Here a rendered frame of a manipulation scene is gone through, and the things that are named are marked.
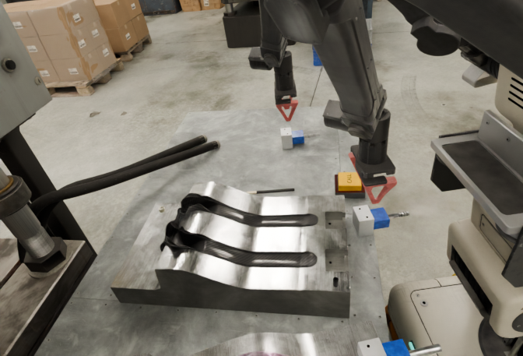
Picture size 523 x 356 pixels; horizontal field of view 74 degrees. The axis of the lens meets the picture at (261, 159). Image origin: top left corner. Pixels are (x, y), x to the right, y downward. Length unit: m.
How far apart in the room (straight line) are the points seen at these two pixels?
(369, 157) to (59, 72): 4.21
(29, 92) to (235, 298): 0.82
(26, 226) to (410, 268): 1.56
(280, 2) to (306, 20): 0.03
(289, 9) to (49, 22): 4.19
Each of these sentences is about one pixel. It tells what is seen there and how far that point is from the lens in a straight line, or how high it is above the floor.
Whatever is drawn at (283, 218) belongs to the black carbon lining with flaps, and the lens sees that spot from 0.82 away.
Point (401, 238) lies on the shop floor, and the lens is 1.98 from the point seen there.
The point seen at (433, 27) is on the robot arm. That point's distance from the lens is 0.76.
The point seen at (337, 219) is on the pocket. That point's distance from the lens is 0.84.
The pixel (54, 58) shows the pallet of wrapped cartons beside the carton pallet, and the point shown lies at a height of 0.43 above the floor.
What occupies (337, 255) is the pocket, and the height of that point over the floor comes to 0.87.
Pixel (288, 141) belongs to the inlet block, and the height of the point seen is 0.83.
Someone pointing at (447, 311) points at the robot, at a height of 0.28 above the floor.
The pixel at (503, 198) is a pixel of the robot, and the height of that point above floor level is 1.04.
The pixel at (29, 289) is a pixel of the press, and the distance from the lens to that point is 1.08.
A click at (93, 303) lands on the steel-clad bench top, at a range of 0.93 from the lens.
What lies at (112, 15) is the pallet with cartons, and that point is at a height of 0.61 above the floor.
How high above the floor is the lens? 1.47
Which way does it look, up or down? 36 degrees down
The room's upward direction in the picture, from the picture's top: 9 degrees counter-clockwise
